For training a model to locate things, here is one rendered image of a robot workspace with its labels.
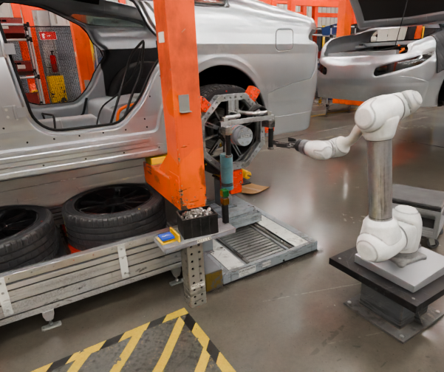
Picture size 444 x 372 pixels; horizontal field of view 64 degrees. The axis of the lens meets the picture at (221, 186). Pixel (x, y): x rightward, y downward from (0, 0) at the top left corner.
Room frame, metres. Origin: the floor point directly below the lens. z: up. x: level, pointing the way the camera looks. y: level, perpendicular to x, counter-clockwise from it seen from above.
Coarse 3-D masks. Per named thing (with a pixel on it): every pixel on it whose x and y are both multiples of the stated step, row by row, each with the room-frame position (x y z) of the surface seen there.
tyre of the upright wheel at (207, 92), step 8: (200, 88) 2.68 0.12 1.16; (208, 88) 2.59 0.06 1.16; (216, 88) 2.55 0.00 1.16; (224, 88) 2.57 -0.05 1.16; (232, 88) 2.61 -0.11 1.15; (240, 88) 2.64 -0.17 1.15; (208, 96) 2.51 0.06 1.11; (240, 160) 2.63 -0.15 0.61; (208, 168) 2.50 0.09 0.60; (240, 168) 2.63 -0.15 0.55
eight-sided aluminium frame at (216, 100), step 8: (216, 96) 2.47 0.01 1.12; (224, 96) 2.48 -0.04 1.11; (232, 96) 2.51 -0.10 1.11; (240, 96) 2.56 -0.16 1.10; (248, 96) 2.57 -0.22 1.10; (216, 104) 2.45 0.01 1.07; (248, 104) 2.59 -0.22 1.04; (208, 112) 2.42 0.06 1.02; (256, 128) 2.66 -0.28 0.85; (256, 136) 2.66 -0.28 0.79; (256, 144) 2.65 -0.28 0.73; (248, 152) 2.63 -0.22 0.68; (256, 152) 2.60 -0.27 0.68; (208, 160) 2.41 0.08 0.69; (248, 160) 2.57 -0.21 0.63; (216, 168) 2.45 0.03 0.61
